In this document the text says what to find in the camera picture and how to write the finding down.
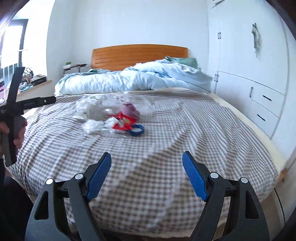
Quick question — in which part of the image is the checkered brown bed sheet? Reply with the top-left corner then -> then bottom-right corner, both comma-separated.
8,89 -> 279,237

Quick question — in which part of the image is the person's left hand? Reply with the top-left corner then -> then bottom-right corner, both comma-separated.
0,120 -> 28,150

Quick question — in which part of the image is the green pillow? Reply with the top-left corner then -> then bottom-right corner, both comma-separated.
165,56 -> 198,69

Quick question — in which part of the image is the crumpled white plastic bag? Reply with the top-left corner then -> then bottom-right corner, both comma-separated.
82,117 -> 118,134

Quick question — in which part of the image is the item hanging on wardrobe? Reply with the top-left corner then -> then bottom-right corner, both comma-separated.
251,23 -> 261,58

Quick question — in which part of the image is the light blue duvet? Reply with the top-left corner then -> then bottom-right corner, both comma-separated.
55,59 -> 212,96

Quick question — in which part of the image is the window with railing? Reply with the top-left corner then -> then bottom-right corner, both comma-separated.
1,19 -> 28,81

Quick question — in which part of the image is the white milk carton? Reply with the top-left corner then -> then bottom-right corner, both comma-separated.
73,96 -> 104,121

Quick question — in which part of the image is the clear plastic container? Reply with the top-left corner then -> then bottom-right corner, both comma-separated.
114,91 -> 152,116

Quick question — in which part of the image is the white wardrobe with drawers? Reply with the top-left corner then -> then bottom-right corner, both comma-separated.
207,1 -> 295,160

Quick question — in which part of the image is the blue lid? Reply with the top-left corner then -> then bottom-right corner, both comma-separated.
128,124 -> 144,137

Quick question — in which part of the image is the purple cloth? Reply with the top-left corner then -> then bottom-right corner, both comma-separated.
121,102 -> 139,120

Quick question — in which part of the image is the bedside table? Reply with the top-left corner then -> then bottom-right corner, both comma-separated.
63,62 -> 87,75

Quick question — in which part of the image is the clutter on windowsill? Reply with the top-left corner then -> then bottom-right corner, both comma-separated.
0,67 -> 47,98

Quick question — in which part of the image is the person's left forearm sleeve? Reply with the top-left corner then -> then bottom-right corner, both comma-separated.
1,158 -> 33,240

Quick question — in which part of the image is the red snack wrapper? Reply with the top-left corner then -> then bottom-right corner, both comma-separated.
110,112 -> 137,131

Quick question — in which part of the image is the wooden headboard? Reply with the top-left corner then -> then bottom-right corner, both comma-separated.
90,44 -> 189,71

